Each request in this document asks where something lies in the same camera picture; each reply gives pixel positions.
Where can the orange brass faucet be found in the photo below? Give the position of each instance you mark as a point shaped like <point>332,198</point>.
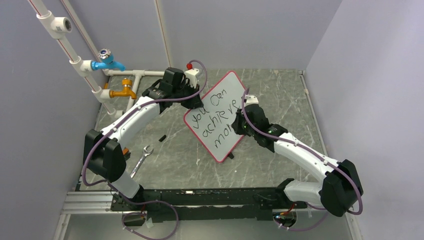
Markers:
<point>127,85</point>

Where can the blue plastic faucet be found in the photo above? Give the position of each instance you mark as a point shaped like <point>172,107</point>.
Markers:
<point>107,61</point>

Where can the white PVC pipe frame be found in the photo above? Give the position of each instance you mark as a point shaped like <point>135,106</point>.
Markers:
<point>116,103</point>

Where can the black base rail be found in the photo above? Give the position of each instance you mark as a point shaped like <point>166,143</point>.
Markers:
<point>260,203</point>

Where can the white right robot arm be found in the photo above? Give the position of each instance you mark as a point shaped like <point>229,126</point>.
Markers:
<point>337,189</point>

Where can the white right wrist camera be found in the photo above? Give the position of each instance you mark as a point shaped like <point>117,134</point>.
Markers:
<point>250,100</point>

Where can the orange black hex keys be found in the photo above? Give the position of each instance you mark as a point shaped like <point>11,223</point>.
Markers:
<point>126,153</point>

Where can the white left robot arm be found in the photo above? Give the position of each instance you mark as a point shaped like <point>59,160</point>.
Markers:
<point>103,150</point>

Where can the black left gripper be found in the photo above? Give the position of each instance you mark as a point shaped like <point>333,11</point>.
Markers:
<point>195,102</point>

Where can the black marker cap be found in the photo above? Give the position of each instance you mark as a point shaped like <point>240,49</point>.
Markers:
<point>162,138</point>

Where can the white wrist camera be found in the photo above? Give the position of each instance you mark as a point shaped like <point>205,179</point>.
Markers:
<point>250,100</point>
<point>192,75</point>

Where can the silver combination wrench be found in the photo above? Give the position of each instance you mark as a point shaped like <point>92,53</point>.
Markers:
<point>147,151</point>

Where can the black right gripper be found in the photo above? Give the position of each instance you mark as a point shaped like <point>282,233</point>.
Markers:
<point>236,124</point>

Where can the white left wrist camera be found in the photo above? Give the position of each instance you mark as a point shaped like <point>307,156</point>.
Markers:
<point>192,75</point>

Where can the pink framed whiteboard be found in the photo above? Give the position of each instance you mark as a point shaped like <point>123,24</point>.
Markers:
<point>211,124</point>

